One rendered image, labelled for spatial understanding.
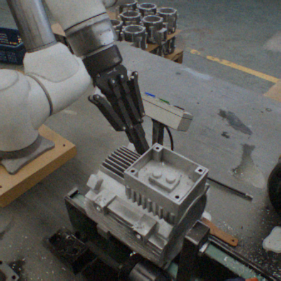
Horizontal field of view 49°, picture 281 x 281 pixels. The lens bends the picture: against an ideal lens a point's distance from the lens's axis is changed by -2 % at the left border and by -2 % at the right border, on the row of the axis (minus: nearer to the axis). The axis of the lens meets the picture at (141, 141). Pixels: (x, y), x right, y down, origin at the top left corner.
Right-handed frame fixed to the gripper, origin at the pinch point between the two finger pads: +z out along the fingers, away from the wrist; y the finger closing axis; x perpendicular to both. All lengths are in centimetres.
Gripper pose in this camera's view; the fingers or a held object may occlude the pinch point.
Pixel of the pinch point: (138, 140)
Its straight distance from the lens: 67.2
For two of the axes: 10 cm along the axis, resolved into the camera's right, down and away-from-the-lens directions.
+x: -6.7, 0.0, 7.4
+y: 6.3, -5.2, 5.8
